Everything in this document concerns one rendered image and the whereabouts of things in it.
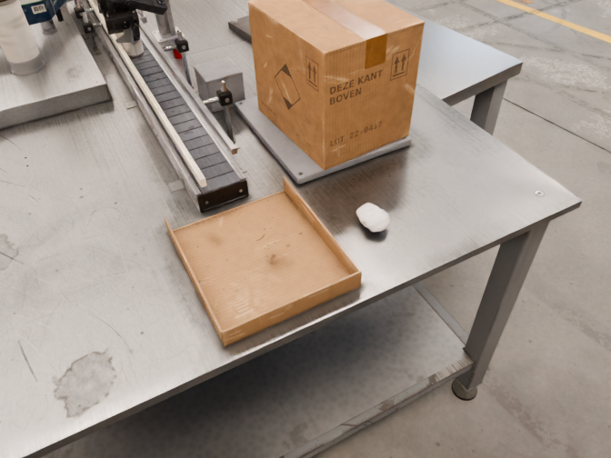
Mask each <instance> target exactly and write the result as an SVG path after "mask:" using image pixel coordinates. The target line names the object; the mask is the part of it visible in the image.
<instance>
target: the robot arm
mask: <svg viewBox="0 0 611 458"><path fill-rule="evenodd" d="M96 1H97V5H98V10H99V14H103V16H104V19H105V27H106V28H107V32H108V35H112V34H119V33H123V34H122V35H120V36H119V37H117V38H116V40H115V41H116V42H117V43H119V44H122V43H132V45H135V44H136V43H137V42H138V40H140V30H139V25H140V24H139V18H138V14H137V12H136V9H138V10H143V11H147V12H150V13H154V14H158V15H163V14H164V13H165V11H166V10H167V9H168V8H167V6H166V3H165V0H96Z"/></svg>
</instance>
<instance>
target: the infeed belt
mask: <svg viewBox="0 0 611 458"><path fill-rule="evenodd" d="M102 28H103V30H104V31H105V34H106V35H107V37H108V39H109V40H110V42H111V44H112V45H113V47H114V49H115V50H116V52H117V53H118V55H119V57H120V58H121V60H122V62H123V63H124V65H125V67H126V69H127V71H128V72H129V74H130V75H131V76H132V78H133V80H134V81H135V83H136V85H137V87H138V88H139V90H140V92H141V93H142V95H143V97H144V98H145V100H146V101H147V103H148V105H149V106H150V108H151V110H152V111H153V113H154V115H155V117H156V119H157V120H158V122H159V124H160V125H161V126H162V128H163V129H164V131H165V133H166V135H167V137H168V138H169V140H170V142H171V143H172V145H173V147H174V148H175V150H176V151H177V153H178V155H179V156H180V158H181V160H182V161H183V163H184V165H185V167H186V169H187V170H188V172H189V173H190V174H191V176H192V178H193V179H194V181H195V183H196V185H197V187H198V188H199V190H200V192H201V193H202V194H208V193H211V192H213V191H216V190H219V189H222V188H225V187H228V186H229V185H232V184H237V183H240V182H241V180H240V178H239V177H238V175H237V174H236V173H235V171H234V169H233V168H232V167H231V165H230V164H229V163H228V162H227V160H226V159H225V157H224V156H223V154H222V153H221V152H220V150H219V149H218V147H217V146H216V144H215V143H214V141H213V140H212V138H211V137H210V136H209V134H208V133H207V131H206V130H205V128H204V127H203V126H202V125H201V123H200V122H199V121H198V119H197V118H196V116H195V114H194V113H193V112H192V110H191V109H190V107H189V106H188V105H187V103H186V102H185V100H184V98H183V97H182V96H181V95H180V94H179V92H178V91H177V90H176V88H175V86H174V85H173V84H172V82H171V81H170V79H169V78H168V76H167V75H166V74H165V72H164V70H163V69H162V68H161V66H160V65H159V63H158V62H157V61H156V60H155V58H154V57H153V55H152V54H151V53H150V51H149V50H148V48H147V47H146V45H145V44H144V42H143V41H142V39H141V41H142V45H143V48H144V51H145V52H144V54H143V55H140V56H138V57H129V58H130V60H131V61H132V63H133V64H134V66H135V68H136V70H137V71H138V73H139V74H140V75H141V77H142V78H143V80H144V81H145V84H146V85H147V87H148V88H149V90H150V92H151V93H152V95H153V96H154V98H155V100H156V101H157V102H158V104H159V105H160V107H161V109H162V110H163V112H164V113H165V115H166V117H167V119H168V120H169V122H170V123H171V125H172V126H173V127H174V129H175V131H176V133H177V134H178V136H179V137H180V139H181V140H182V142H183V144H184V145H185V147H186V149H187V151H188V152H189V154H190V155H191V156H192V158H193V159H194V161H195V163H196V164H197V166H198V168H199V169H200V171H201V172H202V174H203V176H204V177H205V180H206V186H205V187H201V186H200V184H199V183H198V182H197V180H196V179H195V176H194V175H193V173H192V171H191V170H190V168H189V167H188V165H187V163H186V162H185V159H184V158H183V156H182V155H181V154H180V152H179V150H178V149H177V147H176V146H175V143H174V142H173V140H172V138H171V137H170V135H169V133H168V132H167V131H166V129H165V127H164V126H163V124H162V122H161V121H160V119H159V117H158V116H157V114H156V112H155V110H154V108H153V107H152V106H151V105H150V103H149V101H148V100H147V98H146V96H145V94H144V92H143V91H142V89H141V87H140V86H139V84H138V82H137V81H136V80H135V78H134V76H133V75H132V73H131V71H130V70H129V68H128V66H127V65H126V63H125V61H124V59H123V58H122V56H121V55H120V54H119V52H118V50H117V49H116V47H115V45H114V43H113V41H112V40H111V38H110V37H109V35H108V33H107V32H106V30H105V29H104V27H103V26H102Z"/></svg>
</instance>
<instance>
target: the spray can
mask: <svg viewBox="0 0 611 458"><path fill-rule="evenodd" d="M123 46H124V49H125V52H126V53H127V55H128V56H129V57H138V56H140V55H143V54H144V52H145V51H144V48H143V45H142V41H141V37H140V40H138V42H137V43H136V44H135V45H132V43H123Z"/></svg>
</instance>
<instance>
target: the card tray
mask: <svg viewBox="0 0 611 458"><path fill-rule="evenodd" d="M283 178H284V191H281V192H278V193H276V194H271V195H269V196H266V197H264V198H261V199H258V200H255V201H253V202H251V203H248V204H243V205H240V206H238V207H236V208H233V209H230V210H227V211H225V212H222V213H220V214H215V215H213V216H210V217H207V218H205V219H202V220H200V221H197V222H194V223H191V224H188V225H185V226H182V227H179V228H177V229H175V230H172V229H171V227H170V225H169V223H168V222H167V220H166V218H165V224H166V228H167V231H168V233H169V235H170V237H171V239H172V241H173V243H174V245H175V248H176V250H177V252H178V254H179V256H180V258H181V260H182V262H183V264H184V266H185V269H186V270H187V272H188V274H189V276H190V278H191V280H192V282H193V284H194V286H195V289H196V291H197V293H198V295H199V297H200V299H201V301H202V303H203V305H204V307H205V309H206V311H207V313H208V315H209V317H210V319H211V321H212V324H213V326H214V328H215V330H216V332H217V334H218V336H219V338H220V340H221V342H222V344H223V346H224V347H226V346H228V345H230V344H233V343H235V342H237V341H240V340H242V339H244V338H246V337H248V336H250V335H252V334H256V333H258V332H260V331H262V330H265V329H266V328H268V327H270V326H272V325H275V324H278V323H280V322H283V321H284V320H286V319H288V318H291V317H293V316H295V315H297V314H300V313H302V312H304V311H306V310H309V309H311V308H313V307H315V306H318V305H320V304H322V303H325V302H327V301H329V300H331V299H334V298H336V297H337V296H339V295H341V294H345V293H347V292H349V291H352V290H354V289H356V288H357V287H360V286H361V277H362V271H361V270H360V269H359V268H358V266H357V265H356V264H355V263H354V261H353V260H352V259H351V258H350V256H349V255H348V254H347V253H346V251H345V250H344V249H343V247H342V246H341V245H340V244H339V243H338V241H337V240H336V239H335V238H334V236H332V235H331V233H330V232H329V231H328V230H327V228H326V227H325V226H324V225H323V223H322V222H321V221H320V220H319V218H318V217H317V216H316V214H315V213H314V212H313V211H312V210H311V208H310V207H309V206H308V205H307V203H306V202H305V201H304V199H303V198H302V197H301V196H300V194H299V193H298V192H297V191H296V190H295V188H294V187H293V186H292V185H291V184H290V183H289V182H288V180H287V179H286V178H285V177H283Z"/></svg>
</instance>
